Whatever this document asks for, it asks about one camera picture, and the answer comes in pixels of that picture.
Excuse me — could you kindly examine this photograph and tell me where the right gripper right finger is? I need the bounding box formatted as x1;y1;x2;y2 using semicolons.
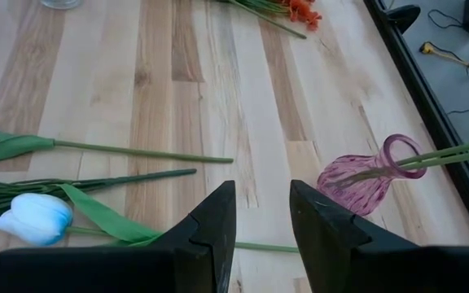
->
289;179;419;293

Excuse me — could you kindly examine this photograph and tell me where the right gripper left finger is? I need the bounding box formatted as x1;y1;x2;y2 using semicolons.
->
152;180;238;293

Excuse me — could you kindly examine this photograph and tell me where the white blue artificial tulip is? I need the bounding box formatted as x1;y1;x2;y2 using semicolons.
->
397;137;469;166
399;146;469;171
0;182;300;254

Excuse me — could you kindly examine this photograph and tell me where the orange artificial flower bunch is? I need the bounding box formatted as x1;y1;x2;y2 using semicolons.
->
213;0;323;41
0;168;198;225

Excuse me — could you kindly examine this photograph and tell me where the pink artificial tulip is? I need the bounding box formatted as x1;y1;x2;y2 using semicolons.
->
0;128;235;168

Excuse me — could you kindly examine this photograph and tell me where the pink glass vase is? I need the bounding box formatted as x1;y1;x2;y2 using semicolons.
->
316;133;428;216

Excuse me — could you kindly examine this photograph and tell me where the clear glass vase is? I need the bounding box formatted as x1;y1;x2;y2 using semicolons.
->
40;0;83;11

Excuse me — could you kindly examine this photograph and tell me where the black stand base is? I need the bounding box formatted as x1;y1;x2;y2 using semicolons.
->
384;3;422;34

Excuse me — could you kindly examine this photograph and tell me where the black table frame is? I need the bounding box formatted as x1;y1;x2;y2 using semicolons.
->
362;0;469;247

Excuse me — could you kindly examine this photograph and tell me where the yellow plug cable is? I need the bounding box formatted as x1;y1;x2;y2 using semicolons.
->
419;40;469;73

